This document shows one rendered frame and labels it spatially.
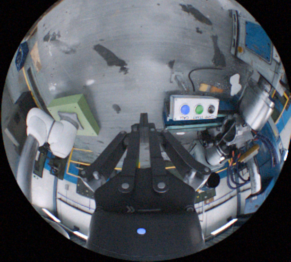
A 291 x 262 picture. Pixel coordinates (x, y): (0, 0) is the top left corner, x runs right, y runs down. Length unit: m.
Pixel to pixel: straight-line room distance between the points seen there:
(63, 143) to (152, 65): 0.63
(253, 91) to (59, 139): 1.03
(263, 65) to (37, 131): 1.09
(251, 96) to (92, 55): 0.79
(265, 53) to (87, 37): 0.79
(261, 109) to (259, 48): 0.28
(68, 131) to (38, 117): 0.23
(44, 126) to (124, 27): 0.63
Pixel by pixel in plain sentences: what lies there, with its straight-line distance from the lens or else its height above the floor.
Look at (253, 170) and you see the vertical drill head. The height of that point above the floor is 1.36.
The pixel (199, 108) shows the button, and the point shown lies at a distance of 0.33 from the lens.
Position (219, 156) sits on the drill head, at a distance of 0.83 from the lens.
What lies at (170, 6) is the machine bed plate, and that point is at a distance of 0.52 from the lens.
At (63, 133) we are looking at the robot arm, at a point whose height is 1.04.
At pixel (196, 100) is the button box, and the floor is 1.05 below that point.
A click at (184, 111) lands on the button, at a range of 0.31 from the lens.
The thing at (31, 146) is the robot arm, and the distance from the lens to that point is 0.61.
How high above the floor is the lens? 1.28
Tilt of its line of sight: 44 degrees down
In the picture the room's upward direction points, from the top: 178 degrees clockwise
